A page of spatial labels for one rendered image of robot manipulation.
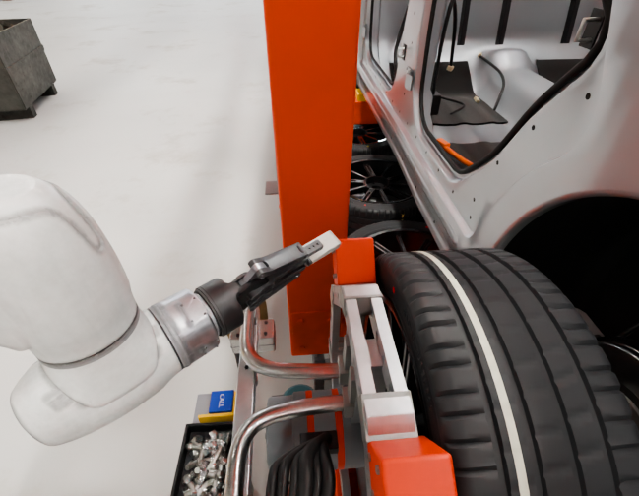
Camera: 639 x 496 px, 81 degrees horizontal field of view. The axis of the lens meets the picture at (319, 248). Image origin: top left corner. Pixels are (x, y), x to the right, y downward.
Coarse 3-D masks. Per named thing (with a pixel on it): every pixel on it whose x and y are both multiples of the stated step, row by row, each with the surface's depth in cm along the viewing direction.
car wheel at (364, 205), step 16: (352, 160) 232; (368, 160) 233; (384, 160) 233; (352, 176) 236; (368, 176) 240; (384, 176) 224; (400, 176) 221; (352, 192) 210; (368, 192) 208; (384, 192) 212; (400, 192) 208; (352, 208) 193; (368, 208) 192; (384, 208) 192; (400, 208) 192; (416, 208) 195; (352, 224) 200; (368, 224) 197
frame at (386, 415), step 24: (336, 288) 75; (360, 288) 63; (336, 312) 85; (360, 312) 62; (384, 312) 59; (336, 336) 91; (360, 336) 55; (384, 336) 55; (336, 360) 95; (360, 360) 52; (384, 360) 53; (336, 384) 95; (360, 384) 49; (360, 408) 48; (384, 408) 47; (408, 408) 47; (384, 432) 46; (408, 432) 46; (360, 480) 85
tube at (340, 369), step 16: (256, 320) 74; (240, 336) 69; (240, 352) 67; (256, 352) 66; (256, 368) 64; (272, 368) 63; (288, 368) 63; (304, 368) 63; (320, 368) 63; (336, 368) 63
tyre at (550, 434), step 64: (384, 256) 71; (448, 256) 65; (512, 256) 64; (448, 320) 50; (512, 320) 50; (576, 320) 50; (448, 384) 45; (512, 384) 45; (576, 384) 45; (448, 448) 42; (576, 448) 42
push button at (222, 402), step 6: (228, 390) 117; (216, 396) 116; (222, 396) 116; (228, 396) 116; (210, 402) 114; (216, 402) 114; (222, 402) 114; (228, 402) 114; (210, 408) 113; (216, 408) 113; (222, 408) 113; (228, 408) 113
